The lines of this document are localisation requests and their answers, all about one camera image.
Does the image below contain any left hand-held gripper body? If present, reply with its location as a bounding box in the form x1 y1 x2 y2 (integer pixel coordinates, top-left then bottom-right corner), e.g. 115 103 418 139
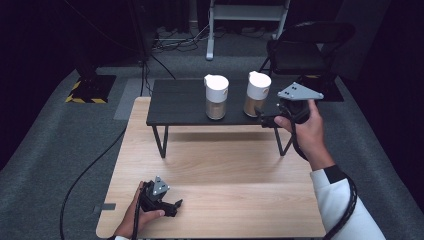
138 175 173 212

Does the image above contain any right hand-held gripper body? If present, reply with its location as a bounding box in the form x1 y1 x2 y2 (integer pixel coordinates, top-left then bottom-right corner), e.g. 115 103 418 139
276 81 325 125

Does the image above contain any white-lidded seasoning jar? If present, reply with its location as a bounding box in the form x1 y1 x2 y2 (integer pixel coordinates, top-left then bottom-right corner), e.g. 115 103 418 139
242 70 273 119
203 73 230 121

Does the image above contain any black low shelf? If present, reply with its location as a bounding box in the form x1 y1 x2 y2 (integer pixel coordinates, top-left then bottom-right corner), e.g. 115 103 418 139
145 78 310 159

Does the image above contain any person's left hand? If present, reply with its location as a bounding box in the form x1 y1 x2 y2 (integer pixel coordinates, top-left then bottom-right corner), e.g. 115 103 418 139
112 181 166 239

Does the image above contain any person's right hand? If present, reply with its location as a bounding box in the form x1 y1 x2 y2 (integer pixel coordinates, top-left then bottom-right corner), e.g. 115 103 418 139
273 99 336 172

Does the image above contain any grey tape strip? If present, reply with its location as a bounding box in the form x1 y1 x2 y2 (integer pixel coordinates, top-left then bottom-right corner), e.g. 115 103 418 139
92 202 117 215

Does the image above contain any black folding chair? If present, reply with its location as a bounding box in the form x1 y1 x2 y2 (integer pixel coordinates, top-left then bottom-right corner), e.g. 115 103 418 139
258 20 356 114

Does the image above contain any white metal stand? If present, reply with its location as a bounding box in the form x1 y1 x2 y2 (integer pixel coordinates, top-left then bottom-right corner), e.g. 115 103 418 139
205 0 292 62

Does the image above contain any left hand-held gripper cable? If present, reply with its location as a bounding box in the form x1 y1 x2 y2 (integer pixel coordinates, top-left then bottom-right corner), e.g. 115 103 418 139
130 188 145 240

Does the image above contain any hand-held gripper cable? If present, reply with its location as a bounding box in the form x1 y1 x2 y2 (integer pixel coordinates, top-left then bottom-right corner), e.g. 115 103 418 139
130 188 145 240
279 103 359 240

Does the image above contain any thick black floor cable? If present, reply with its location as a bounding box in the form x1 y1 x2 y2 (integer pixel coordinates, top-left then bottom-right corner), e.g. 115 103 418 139
58 127 128 240

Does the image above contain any right hand-held gripper cable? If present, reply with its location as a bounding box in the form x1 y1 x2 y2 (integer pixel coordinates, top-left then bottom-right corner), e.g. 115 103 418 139
279 103 359 240

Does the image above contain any bundle of floor cables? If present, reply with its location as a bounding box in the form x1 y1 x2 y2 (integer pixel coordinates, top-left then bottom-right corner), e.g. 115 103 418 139
152 24 209 53

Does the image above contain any thin black cable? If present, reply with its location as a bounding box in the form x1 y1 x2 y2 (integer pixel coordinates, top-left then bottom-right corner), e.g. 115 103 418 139
141 53 177 98

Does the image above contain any dark upright post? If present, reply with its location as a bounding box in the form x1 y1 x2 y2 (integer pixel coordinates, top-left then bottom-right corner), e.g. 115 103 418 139
127 0 158 63

